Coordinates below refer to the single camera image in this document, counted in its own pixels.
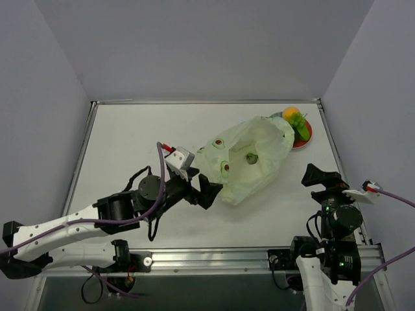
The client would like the light green plastic bag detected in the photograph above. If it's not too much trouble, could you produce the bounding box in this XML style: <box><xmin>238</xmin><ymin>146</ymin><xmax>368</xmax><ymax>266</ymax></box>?
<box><xmin>193</xmin><ymin>115</ymin><xmax>294</xmax><ymax>205</ymax></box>

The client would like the green fake grape bunch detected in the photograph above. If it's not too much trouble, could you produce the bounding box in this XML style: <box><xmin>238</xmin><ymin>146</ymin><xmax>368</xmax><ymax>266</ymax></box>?
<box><xmin>287</xmin><ymin>112</ymin><xmax>306</xmax><ymax>129</ymax></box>

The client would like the orange fake fruit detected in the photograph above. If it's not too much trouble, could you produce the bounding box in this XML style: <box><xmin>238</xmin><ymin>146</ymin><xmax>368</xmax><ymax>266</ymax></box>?
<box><xmin>282</xmin><ymin>106</ymin><xmax>300</xmax><ymax>121</ymax></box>

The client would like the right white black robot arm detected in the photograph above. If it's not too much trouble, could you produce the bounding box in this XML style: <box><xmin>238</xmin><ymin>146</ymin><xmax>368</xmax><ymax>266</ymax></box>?
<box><xmin>291</xmin><ymin>163</ymin><xmax>362</xmax><ymax>310</ymax></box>

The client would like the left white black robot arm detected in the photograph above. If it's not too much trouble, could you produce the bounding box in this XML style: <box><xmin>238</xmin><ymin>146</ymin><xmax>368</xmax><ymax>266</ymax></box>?
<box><xmin>1</xmin><ymin>168</ymin><xmax>223</xmax><ymax>279</ymax></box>

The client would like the small green fake fruit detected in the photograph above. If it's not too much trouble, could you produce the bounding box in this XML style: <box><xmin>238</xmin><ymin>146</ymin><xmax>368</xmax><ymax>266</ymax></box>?
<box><xmin>246</xmin><ymin>152</ymin><xmax>259</xmax><ymax>165</ymax></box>

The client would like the red teal floral plate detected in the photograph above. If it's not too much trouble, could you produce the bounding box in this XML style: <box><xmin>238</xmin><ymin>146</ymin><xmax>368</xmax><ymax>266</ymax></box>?
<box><xmin>269</xmin><ymin>107</ymin><xmax>313</xmax><ymax>149</ymax></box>

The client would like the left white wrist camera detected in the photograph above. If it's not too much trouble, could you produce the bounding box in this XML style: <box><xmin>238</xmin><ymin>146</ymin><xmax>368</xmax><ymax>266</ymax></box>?
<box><xmin>165</xmin><ymin>146</ymin><xmax>195</xmax><ymax>182</ymax></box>

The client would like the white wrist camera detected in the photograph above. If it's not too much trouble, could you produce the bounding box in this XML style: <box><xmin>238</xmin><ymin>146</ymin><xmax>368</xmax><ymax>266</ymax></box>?
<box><xmin>165</xmin><ymin>146</ymin><xmax>195</xmax><ymax>182</ymax></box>
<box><xmin>342</xmin><ymin>179</ymin><xmax>382</xmax><ymax>205</ymax></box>

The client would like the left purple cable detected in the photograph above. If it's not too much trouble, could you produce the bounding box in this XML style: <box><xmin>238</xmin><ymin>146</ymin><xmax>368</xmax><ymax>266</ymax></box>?
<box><xmin>0</xmin><ymin>141</ymin><xmax>169</xmax><ymax>297</ymax></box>

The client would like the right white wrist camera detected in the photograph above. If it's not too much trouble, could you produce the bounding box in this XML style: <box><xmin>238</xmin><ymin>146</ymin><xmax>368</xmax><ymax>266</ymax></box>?
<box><xmin>342</xmin><ymin>179</ymin><xmax>382</xmax><ymax>205</ymax></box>

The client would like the aluminium front rail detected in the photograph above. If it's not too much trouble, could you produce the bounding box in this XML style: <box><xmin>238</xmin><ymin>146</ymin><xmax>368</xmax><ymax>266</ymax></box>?
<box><xmin>38</xmin><ymin>245</ymin><xmax>385</xmax><ymax>277</ymax></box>

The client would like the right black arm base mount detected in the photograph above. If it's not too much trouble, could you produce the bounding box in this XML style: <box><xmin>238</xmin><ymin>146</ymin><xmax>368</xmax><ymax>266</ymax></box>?
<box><xmin>267</xmin><ymin>248</ymin><xmax>315</xmax><ymax>271</ymax></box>

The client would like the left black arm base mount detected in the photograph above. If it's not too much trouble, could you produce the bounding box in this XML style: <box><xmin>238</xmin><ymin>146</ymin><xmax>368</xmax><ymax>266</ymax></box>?
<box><xmin>110</xmin><ymin>240</ymin><xmax>152</xmax><ymax>273</ymax></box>

